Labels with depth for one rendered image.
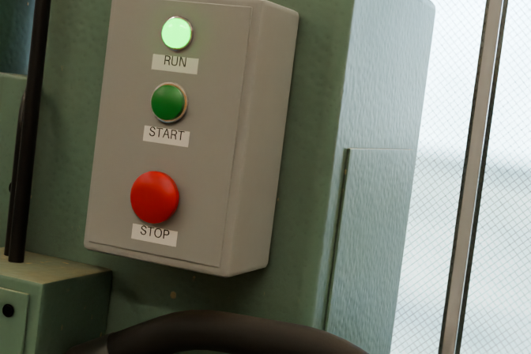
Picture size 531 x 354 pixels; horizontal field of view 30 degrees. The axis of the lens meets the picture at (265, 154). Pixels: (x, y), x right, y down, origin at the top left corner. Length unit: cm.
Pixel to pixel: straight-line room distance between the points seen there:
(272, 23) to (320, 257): 15
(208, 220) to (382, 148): 18
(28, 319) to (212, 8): 21
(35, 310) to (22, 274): 3
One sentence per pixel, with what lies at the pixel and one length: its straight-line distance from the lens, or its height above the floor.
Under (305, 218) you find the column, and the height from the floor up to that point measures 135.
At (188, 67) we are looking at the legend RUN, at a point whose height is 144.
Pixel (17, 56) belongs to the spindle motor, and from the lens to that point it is 84.
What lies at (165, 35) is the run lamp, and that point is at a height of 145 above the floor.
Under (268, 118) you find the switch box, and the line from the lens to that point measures 58.
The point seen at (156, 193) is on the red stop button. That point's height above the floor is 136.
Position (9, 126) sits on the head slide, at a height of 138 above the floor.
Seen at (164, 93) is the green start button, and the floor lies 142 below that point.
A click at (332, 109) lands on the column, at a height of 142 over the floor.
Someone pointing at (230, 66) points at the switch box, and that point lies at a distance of 56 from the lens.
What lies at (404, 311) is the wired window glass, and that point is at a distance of 220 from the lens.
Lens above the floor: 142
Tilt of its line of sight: 3 degrees down
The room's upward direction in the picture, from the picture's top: 7 degrees clockwise
